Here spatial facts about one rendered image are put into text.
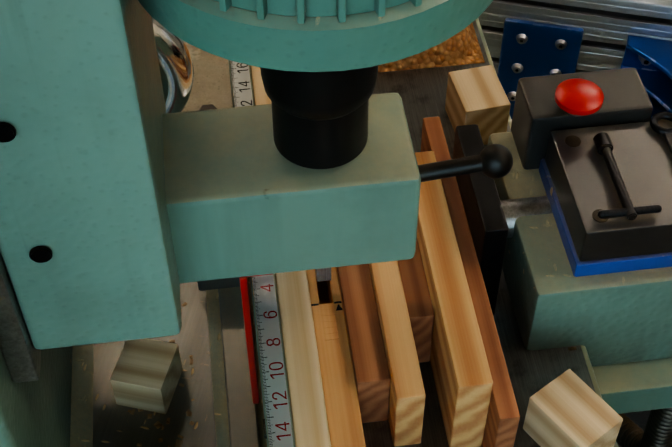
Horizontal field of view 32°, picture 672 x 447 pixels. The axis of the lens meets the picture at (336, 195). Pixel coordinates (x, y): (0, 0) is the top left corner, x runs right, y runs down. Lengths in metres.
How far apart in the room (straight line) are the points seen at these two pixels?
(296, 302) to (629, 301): 0.21
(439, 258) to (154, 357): 0.24
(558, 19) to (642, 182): 0.61
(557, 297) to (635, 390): 0.11
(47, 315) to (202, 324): 0.28
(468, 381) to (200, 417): 0.25
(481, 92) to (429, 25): 0.38
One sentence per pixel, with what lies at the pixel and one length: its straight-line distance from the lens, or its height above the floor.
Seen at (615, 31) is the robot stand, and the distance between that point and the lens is 1.33.
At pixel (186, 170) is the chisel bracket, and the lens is 0.62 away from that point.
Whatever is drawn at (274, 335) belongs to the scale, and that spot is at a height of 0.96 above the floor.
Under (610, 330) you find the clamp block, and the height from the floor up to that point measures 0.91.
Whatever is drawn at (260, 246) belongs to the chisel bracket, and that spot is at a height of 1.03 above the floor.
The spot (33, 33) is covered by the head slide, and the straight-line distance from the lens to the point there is 0.48.
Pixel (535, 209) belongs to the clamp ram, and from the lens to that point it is 0.75.
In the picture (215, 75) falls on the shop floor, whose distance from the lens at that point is 2.26.
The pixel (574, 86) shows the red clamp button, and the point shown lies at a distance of 0.74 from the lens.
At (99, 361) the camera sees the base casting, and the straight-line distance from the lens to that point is 0.88.
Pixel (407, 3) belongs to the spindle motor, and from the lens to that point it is 0.47.
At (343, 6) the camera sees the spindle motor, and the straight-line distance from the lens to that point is 0.46.
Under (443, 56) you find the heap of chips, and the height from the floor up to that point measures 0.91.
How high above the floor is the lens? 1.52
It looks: 48 degrees down
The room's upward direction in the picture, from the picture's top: straight up
